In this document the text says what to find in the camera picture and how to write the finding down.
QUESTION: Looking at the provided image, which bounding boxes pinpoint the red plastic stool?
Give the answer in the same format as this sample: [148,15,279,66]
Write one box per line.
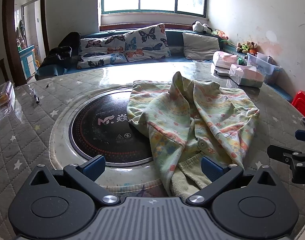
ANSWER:
[291,90,305,120]

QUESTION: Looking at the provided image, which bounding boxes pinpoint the brown plush toys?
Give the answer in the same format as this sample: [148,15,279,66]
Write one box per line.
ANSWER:
[236,41,259,55]

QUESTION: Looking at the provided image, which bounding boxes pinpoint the white kitchen scale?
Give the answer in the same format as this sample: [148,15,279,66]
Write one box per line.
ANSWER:
[214,67,231,77]

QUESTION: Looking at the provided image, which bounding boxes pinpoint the blue corner sofa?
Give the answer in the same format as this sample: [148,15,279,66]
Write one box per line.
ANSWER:
[34,29,293,103]

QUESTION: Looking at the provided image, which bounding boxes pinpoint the long butterfly print pillow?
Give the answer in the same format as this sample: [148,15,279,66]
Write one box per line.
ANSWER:
[77,35,128,70]

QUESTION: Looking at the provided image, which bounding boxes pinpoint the clear plastic storage box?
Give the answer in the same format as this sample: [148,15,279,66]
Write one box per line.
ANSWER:
[245,52,281,85]

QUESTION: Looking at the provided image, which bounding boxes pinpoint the blue cabinet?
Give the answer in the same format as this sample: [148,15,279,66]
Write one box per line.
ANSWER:
[18,45,38,78]

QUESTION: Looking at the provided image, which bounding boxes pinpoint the plain grey pillow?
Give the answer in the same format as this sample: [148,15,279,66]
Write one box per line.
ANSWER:
[182,32,221,61]

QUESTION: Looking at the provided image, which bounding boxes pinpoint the brown wooden door frame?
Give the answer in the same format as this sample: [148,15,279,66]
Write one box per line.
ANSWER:
[2,0,50,86]

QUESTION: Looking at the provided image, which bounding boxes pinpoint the pink and green tissue pack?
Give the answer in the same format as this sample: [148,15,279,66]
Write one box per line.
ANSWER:
[229,64,267,88]

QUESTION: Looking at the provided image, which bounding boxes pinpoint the panda plush toy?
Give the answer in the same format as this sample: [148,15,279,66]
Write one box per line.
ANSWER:
[192,21,213,34]

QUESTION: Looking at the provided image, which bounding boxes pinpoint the clear plastic food container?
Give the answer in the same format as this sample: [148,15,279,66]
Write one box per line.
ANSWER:
[0,80,17,128]

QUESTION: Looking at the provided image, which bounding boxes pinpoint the black bag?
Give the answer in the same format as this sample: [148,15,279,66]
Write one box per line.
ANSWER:
[43,32,82,68]

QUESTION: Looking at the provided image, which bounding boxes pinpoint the pale green floral children's jacket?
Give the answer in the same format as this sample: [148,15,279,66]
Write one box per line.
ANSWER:
[127,71,260,197]

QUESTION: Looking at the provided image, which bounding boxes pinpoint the large butterfly print pillow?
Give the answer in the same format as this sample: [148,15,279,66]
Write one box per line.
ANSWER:
[124,23,172,63]

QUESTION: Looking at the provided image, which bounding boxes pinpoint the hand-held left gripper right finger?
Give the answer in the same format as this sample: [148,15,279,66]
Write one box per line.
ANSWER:
[186,156,285,205]

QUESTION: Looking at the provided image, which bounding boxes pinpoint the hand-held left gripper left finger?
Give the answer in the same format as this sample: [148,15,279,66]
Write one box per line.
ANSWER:
[22,155,121,205]

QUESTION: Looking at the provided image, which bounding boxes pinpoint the pink and green plush toy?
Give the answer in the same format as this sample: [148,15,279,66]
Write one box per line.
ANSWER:
[213,30,229,41]

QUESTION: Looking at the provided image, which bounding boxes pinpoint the round black induction cooktop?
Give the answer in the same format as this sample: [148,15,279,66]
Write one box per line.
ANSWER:
[69,90,160,167]

